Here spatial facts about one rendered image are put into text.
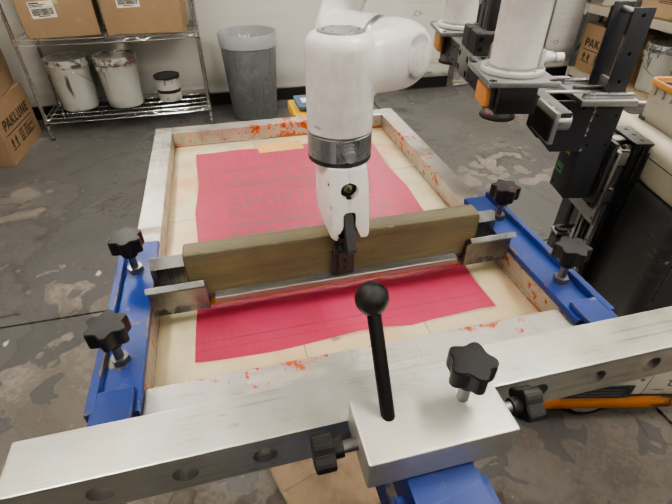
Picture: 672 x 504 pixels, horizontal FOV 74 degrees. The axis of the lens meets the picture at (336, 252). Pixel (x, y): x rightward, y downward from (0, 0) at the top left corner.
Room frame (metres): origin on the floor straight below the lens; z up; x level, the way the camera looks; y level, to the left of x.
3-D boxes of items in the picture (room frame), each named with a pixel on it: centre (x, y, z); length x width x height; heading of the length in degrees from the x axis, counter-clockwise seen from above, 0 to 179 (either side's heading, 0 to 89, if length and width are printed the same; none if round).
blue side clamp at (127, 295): (0.40, 0.26, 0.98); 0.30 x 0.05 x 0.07; 14
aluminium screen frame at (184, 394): (0.70, 0.05, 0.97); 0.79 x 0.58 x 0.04; 14
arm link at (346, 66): (0.52, -0.04, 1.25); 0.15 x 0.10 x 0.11; 142
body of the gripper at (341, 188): (0.50, 0.00, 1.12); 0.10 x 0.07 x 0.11; 14
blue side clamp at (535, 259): (0.53, -0.28, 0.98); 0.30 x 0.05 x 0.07; 14
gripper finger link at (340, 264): (0.47, -0.01, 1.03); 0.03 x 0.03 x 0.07; 14
